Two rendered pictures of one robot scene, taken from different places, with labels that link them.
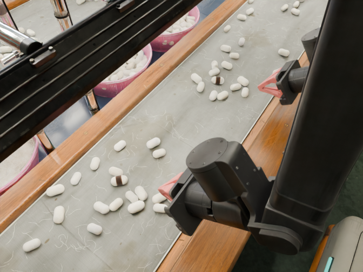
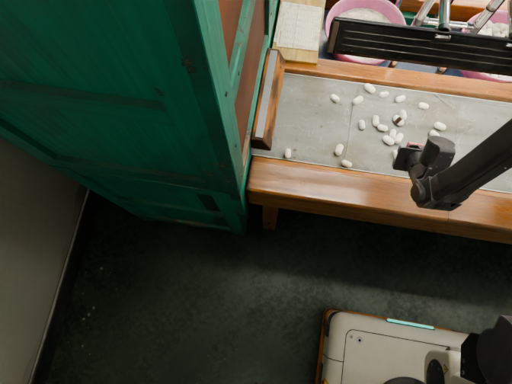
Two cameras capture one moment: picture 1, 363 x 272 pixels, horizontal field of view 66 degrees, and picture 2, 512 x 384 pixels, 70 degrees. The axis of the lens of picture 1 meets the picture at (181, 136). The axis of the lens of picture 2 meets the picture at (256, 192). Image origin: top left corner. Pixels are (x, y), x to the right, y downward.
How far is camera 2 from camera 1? 58 cm
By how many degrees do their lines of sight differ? 34
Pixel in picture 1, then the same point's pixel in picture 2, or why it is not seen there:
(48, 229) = (347, 100)
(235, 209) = (420, 172)
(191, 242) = (387, 181)
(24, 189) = (360, 71)
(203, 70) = not seen: outside the picture
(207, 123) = not seen: hidden behind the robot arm
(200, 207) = (411, 161)
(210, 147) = (446, 142)
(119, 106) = (455, 85)
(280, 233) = (420, 189)
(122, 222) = (374, 138)
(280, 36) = not seen: outside the picture
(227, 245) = (398, 203)
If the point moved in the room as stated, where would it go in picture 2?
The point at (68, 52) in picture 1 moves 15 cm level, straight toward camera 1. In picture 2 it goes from (455, 43) to (416, 91)
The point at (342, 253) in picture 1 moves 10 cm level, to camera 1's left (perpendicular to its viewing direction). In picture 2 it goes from (442, 336) to (429, 311)
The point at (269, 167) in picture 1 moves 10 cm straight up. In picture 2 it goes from (472, 213) to (493, 206)
